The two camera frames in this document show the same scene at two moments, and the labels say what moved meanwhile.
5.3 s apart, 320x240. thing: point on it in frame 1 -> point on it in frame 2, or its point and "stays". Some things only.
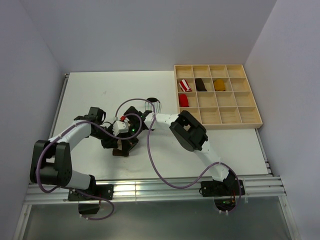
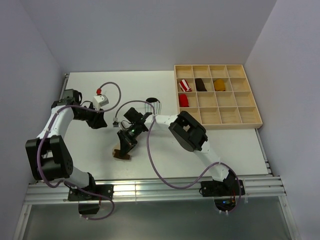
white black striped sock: [149, 106] stays
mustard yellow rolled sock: [219, 85] stays
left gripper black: [111, 143] -> [98, 121]
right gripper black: [128, 142] stays
